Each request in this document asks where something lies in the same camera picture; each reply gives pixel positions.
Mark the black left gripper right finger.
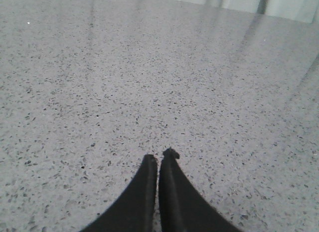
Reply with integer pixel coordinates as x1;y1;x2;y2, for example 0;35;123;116
159;148;239;232

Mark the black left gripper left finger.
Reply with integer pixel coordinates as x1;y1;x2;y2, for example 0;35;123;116
82;154;157;232

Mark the grey curtain backdrop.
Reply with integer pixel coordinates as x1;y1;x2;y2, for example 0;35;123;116
176;0;319;24

